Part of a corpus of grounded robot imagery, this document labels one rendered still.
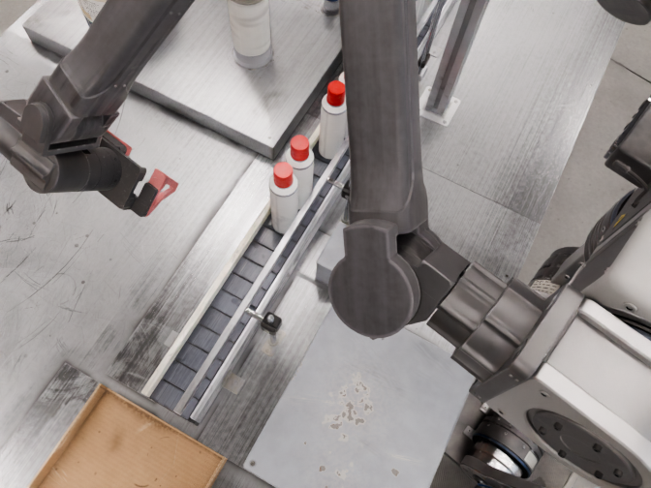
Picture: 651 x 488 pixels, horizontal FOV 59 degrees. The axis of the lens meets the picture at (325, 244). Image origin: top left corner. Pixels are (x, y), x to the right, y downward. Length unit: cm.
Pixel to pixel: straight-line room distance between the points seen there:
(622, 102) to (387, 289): 240
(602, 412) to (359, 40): 33
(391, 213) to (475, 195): 84
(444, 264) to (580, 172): 204
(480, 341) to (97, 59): 46
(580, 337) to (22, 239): 109
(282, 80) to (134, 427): 78
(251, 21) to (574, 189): 157
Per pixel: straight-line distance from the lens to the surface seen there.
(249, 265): 111
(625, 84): 287
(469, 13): 119
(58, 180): 73
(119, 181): 81
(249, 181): 126
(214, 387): 106
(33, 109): 69
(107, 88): 66
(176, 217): 123
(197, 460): 109
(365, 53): 47
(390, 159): 47
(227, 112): 130
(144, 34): 61
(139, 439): 112
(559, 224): 235
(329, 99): 108
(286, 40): 142
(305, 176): 105
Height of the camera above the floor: 191
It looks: 66 degrees down
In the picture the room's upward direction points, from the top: 7 degrees clockwise
